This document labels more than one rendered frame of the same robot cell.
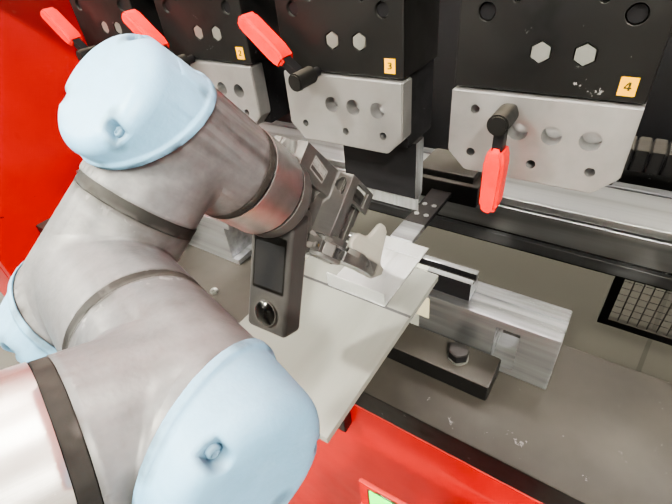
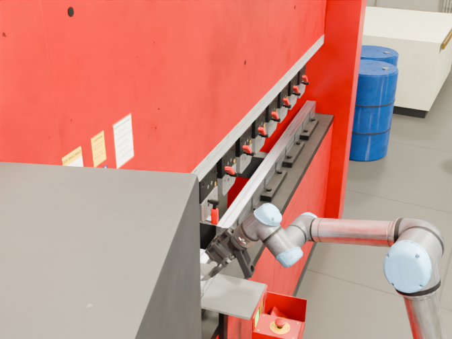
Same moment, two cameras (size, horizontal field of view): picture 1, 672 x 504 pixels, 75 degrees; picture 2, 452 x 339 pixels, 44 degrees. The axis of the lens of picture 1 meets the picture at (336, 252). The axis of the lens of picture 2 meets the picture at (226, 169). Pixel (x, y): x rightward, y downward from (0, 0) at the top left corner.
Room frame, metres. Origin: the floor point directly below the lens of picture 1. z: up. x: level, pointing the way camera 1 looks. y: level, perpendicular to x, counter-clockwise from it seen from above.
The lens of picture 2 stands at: (0.81, 1.45, 2.17)
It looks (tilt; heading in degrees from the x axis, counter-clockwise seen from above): 26 degrees down; 252
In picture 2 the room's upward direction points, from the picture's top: straight up
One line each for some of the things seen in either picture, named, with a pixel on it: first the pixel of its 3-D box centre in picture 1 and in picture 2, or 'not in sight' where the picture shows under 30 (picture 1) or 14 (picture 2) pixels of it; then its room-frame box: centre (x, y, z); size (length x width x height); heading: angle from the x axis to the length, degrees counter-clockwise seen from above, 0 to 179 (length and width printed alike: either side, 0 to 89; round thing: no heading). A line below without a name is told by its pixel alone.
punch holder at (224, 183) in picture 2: not in sight; (218, 168); (0.26, -0.37, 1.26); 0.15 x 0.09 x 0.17; 52
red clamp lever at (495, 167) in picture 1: (498, 160); (212, 212); (0.35, -0.15, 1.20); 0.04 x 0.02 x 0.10; 142
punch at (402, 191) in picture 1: (382, 169); not in sight; (0.49, -0.07, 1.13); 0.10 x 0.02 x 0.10; 52
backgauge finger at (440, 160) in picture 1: (437, 193); not in sight; (0.61, -0.18, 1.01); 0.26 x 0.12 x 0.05; 142
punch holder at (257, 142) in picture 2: not in sight; (251, 130); (0.02, -0.68, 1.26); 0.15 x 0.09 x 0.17; 52
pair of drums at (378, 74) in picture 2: not in sight; (364, 99); (-2.04, -3.10, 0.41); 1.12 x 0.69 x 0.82; 43
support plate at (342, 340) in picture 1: (327, 318); (220, 292); (0.38, 0.02, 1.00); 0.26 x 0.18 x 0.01; 142
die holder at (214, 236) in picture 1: (160, 206); not in sight; (0.83, 0.37, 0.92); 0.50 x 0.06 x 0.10; 52
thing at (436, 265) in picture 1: (405, 263); not in sight; (0.47, -0.10, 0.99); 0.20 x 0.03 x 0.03; 52
